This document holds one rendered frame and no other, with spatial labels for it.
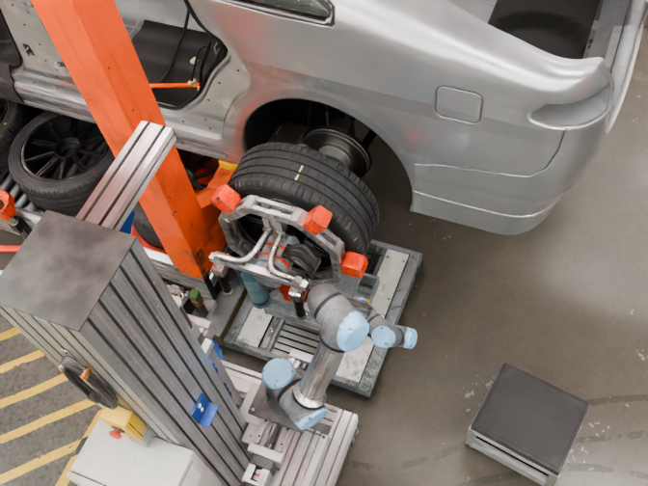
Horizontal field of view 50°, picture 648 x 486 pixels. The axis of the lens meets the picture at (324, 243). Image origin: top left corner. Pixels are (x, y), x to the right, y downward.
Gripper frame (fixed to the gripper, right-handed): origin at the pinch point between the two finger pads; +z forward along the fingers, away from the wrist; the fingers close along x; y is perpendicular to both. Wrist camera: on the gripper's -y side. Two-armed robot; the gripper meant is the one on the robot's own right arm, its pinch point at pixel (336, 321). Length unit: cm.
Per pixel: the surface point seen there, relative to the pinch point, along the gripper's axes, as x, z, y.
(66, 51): -80, 45, 103
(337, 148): -72, 25, -23
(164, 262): -10, 113, -12
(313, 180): -54, 11, 12
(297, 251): -26.2, 10.4, 17.7
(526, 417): 32, -61, -63
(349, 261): -24.1, 1.0, -5.7
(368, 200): -50, -1, -11
